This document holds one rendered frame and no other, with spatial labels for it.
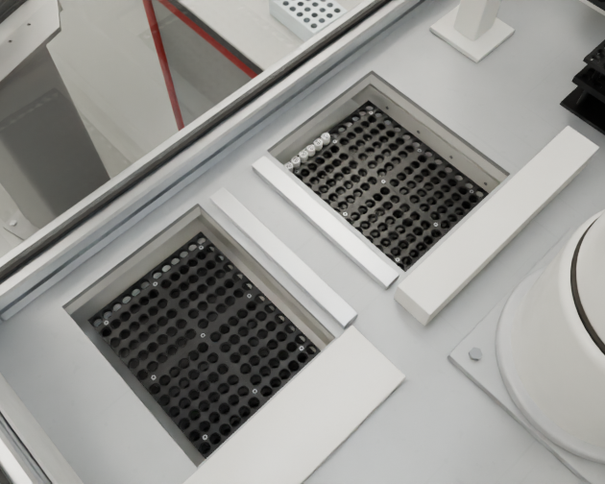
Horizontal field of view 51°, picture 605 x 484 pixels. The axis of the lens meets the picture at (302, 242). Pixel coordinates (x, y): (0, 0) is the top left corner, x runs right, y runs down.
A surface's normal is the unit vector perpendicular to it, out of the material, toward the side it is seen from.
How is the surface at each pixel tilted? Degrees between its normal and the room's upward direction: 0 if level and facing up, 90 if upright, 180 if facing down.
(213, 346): 0
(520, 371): 90
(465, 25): 90
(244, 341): 0
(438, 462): 0
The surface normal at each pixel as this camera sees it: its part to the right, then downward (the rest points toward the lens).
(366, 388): 0.00, -0.47
